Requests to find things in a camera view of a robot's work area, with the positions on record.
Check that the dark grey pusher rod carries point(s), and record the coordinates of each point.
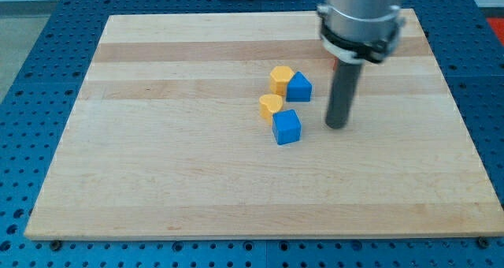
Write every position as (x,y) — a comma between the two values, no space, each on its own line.
(340,100)

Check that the blue cube block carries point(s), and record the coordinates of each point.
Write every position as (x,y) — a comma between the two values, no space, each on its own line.
(286,127)

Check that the yellow heart block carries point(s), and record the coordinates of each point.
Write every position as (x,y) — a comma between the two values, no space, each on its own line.
(270,104)

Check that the red block behind rod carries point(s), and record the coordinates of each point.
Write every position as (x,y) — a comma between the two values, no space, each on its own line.
(334,64)

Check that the blue triangular block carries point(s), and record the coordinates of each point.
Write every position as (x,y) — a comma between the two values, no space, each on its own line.
(299,88)

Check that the yellow hexagon block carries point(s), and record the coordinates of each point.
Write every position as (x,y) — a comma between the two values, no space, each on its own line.
(280,76)

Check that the wooden board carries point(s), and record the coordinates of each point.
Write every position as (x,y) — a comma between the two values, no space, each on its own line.
(165,141)

